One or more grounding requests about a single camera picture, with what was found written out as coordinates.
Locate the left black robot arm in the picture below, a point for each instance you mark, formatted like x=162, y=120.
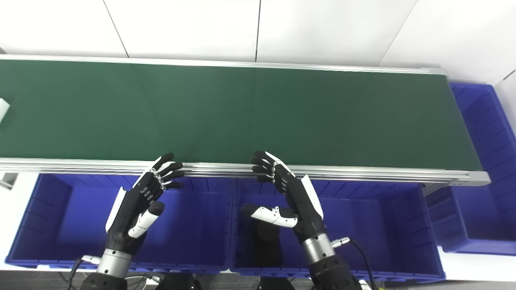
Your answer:
x=109, y=264

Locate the aluminium conveyor leg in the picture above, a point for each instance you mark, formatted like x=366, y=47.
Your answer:
x=8, y=180

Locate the blue plastic bin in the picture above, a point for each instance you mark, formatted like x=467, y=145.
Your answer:
x=193, y=225
x=483, y=209
x=383, y=233

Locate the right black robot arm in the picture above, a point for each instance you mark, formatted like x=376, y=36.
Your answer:
x=318, y=247

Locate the white square part round hole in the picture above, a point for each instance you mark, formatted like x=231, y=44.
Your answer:
x=3, y=109

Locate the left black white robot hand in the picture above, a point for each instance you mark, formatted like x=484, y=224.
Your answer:
x=133, y=209

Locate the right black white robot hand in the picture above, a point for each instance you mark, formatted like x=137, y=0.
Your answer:
x=302, y=201

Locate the green conveyor belt aluminium frame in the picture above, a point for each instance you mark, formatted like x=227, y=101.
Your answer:
x=242, y=112

